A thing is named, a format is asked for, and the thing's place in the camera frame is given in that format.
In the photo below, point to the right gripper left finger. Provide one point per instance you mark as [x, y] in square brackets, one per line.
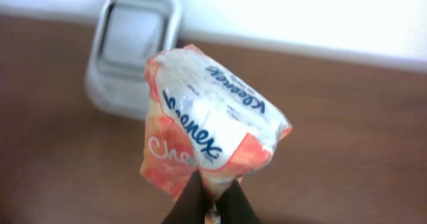
[191, 206]

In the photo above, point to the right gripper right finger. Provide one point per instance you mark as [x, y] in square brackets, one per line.
[234, 207]

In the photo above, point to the orange tissue pack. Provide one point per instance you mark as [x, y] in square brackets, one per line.
[202, 117]

